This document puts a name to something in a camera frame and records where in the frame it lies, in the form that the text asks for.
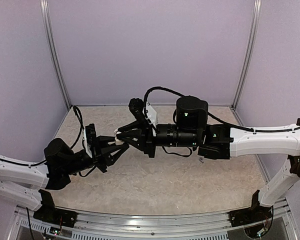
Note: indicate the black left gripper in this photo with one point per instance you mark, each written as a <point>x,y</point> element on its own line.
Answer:
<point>102,150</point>

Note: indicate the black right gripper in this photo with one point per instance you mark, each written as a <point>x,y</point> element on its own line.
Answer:
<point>143,136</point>

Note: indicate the white earbud charging case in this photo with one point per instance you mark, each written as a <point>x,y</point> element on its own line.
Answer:
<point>117,141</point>

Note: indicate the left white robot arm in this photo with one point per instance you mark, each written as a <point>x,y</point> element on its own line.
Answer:
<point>28,184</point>

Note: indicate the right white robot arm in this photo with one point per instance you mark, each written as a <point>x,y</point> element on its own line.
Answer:
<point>220,141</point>

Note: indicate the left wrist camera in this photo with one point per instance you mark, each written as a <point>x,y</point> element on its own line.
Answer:
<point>90,139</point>

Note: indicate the front aluminium rail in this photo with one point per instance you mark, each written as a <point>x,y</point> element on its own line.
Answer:
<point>105,226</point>

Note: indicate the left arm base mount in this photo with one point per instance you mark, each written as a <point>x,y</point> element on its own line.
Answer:
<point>49,213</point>

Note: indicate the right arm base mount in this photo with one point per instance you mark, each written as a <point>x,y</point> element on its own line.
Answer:
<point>252,214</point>

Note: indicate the left aluminium frame post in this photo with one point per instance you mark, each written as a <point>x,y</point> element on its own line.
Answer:
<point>45,11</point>

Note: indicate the aluminium frame post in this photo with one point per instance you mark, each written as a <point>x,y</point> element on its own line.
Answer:
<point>248,53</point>
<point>45,11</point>

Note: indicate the right aluminium frame post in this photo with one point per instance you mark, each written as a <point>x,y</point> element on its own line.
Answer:
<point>248,53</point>

